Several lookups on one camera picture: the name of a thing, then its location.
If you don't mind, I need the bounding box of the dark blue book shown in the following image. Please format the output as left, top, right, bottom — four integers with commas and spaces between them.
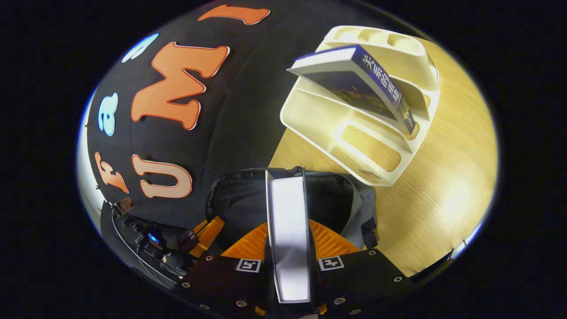
287, 44, 417, 135

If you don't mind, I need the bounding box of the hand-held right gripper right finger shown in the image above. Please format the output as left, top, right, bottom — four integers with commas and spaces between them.
306, 219, 415, 317

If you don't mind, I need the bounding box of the black backdrop cloth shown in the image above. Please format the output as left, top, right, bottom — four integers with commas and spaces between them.
86, 0, 428, 231

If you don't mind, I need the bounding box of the grey schoolbag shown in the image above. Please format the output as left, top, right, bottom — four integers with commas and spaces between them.
206, 167, 379, 249

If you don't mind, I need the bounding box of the cream plastic bookshelf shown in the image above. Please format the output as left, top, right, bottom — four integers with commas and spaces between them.
280, 25, 442, 187

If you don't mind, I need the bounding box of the white portrait cover book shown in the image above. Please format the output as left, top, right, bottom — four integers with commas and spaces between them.
265, 168, 311, 304

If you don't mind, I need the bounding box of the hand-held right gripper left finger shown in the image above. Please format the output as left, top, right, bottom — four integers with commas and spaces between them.
179, 216, 277, 317

